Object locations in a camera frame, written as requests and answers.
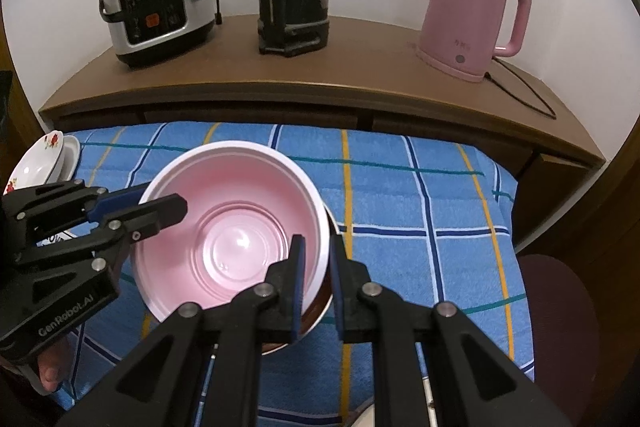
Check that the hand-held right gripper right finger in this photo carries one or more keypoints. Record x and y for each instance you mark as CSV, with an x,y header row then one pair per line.
x,y
336,292

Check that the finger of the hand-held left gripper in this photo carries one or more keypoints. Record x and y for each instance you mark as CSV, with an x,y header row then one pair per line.
x,y
115,204
155,214

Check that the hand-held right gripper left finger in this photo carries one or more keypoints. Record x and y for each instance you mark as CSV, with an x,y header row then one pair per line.
x,y
299,287

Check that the pink bowl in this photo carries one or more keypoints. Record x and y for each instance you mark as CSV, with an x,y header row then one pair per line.
x,y
240,207

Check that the person's left hand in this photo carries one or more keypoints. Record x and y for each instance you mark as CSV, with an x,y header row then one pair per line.
x,y
52,372

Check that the red flower white plate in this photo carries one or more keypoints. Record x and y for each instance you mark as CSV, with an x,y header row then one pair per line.
x,y
362,421
35,167

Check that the blue plaid cloth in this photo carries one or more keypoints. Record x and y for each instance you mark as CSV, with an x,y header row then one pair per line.
x,y
400,217

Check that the white black rice cooker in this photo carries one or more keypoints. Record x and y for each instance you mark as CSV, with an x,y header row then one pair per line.
x,y
150,7

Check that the brown wooden cabinet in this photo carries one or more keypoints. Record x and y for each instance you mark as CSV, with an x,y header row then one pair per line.
x,y
350,67

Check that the maroon stool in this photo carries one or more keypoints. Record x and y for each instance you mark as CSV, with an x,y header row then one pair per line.
x,y
565,332

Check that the pink electric kettle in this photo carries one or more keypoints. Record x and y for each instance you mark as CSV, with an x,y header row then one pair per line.
x,y
460,17

